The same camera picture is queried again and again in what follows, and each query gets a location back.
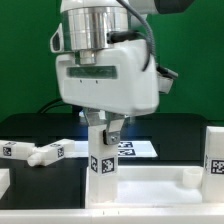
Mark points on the white front rail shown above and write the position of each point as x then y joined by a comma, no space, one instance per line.
125,216

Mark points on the white block left edge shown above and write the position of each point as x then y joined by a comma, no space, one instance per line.
4,181

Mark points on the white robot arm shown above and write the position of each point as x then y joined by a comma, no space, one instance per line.
89,26

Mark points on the marker tag sheet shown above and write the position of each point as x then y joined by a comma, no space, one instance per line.
126,149

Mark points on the white desk top tray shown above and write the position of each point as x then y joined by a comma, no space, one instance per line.
153,186

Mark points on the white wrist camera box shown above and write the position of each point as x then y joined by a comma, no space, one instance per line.
166,77

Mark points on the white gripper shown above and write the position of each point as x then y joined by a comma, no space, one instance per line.
116,83

